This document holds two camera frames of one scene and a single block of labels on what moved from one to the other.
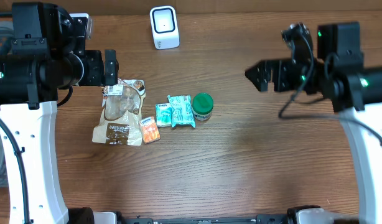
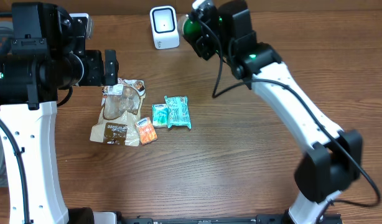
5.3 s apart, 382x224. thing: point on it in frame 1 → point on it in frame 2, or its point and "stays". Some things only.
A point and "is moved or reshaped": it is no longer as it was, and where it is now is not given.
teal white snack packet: (181, 110) is moved or reshaped
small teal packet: (163, 114) is moved or reshaped
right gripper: (279, 68) → (204, 48)
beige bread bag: (120, 122) stays
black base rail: (258, 219) stays
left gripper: (94, 68) stays
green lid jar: (202, 105) → (191, 28)
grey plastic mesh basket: (2, 37) stays
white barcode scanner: (165, 27) stays
